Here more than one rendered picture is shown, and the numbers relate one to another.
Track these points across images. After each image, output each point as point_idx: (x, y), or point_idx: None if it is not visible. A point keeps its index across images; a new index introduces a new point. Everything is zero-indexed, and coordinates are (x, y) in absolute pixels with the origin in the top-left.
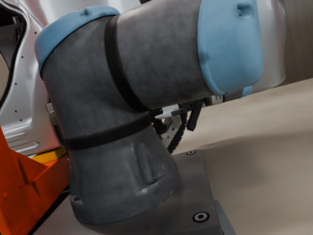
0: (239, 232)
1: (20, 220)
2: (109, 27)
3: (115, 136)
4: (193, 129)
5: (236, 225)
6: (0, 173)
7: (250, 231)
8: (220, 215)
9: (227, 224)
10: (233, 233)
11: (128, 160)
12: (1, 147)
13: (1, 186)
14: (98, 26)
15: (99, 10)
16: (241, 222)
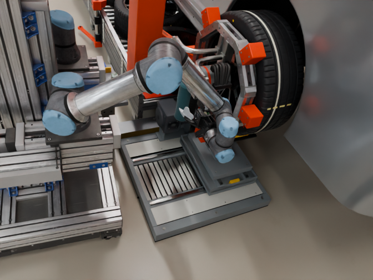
0: (238, 221)
1: None
2: (53, 92)
3: None
4: (195, 136)
5: (246, 219)
6: (145, 48)
7: (241, 229)
8: (246, 203)
9: (235, 208)
10: (225, 211)
11: None
12: (155, 35)
13: (141, 55)
14: (55, 88)
15: (57, 85)
16: (251, 223)
